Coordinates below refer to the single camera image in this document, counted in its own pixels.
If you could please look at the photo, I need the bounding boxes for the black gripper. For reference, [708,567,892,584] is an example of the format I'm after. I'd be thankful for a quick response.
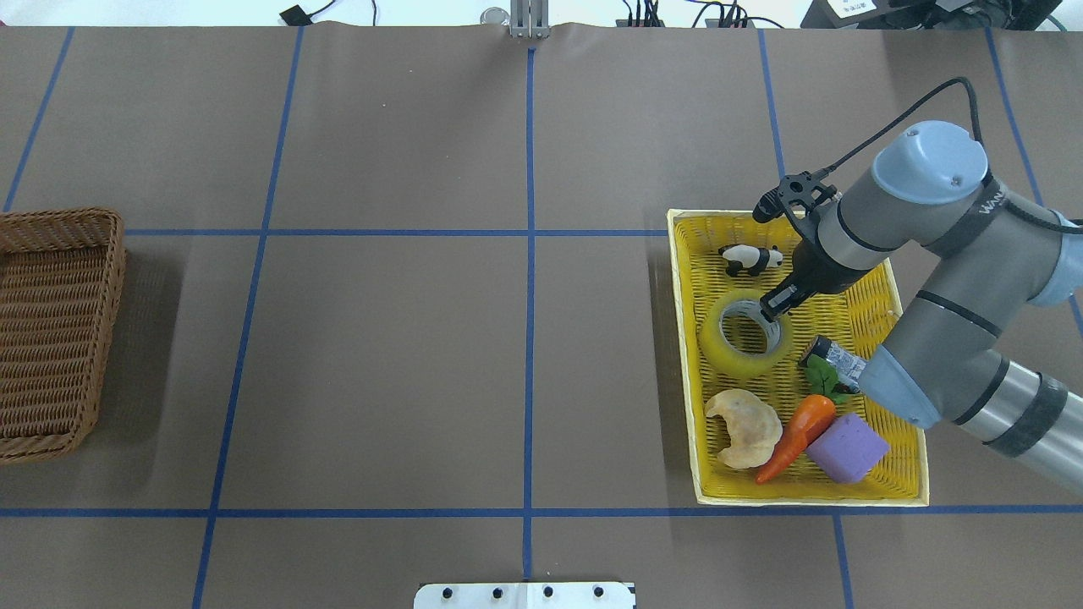
[759,218,862,322]

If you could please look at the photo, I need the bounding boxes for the yellow tape roll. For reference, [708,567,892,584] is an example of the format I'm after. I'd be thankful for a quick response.
[699,288,794,379]

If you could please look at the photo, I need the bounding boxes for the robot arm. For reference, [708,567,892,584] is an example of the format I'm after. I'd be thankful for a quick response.
[753,120,1082,492]

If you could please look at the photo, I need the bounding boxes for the yellow woven basket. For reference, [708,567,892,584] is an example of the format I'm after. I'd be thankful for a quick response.
[667,209,930,508]

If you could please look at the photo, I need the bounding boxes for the brown wicker basket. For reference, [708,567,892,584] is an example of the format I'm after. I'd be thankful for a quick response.
[1,207,125,465]

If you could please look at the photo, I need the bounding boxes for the toy panda figure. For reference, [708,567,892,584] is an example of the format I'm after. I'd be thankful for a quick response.
[717,244,785,277]

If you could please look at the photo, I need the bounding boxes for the small black labelled can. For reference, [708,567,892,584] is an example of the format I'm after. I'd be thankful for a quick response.
[798,334,867,390]

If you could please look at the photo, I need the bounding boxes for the orange toy carrot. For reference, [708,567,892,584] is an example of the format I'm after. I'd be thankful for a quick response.
[754,394,837,485]

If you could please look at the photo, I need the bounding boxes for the purple foam block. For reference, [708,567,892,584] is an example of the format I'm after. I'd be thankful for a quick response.
[805,413,890,485]

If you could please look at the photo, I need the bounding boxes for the small black device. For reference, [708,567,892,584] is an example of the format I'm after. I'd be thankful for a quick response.
[279,5,313,27]

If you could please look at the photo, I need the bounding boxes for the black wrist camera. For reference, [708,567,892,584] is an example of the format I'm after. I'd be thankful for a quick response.
[753,168,837,223]

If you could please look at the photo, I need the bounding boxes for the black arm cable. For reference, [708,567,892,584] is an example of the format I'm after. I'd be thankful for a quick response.
[812,77,1083,235]

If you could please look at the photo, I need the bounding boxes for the aluminium frame post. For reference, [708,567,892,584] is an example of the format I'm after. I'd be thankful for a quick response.
[508,0,552,40]

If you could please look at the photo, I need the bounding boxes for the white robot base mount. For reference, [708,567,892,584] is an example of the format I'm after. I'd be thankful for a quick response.
[413,581,639,608]

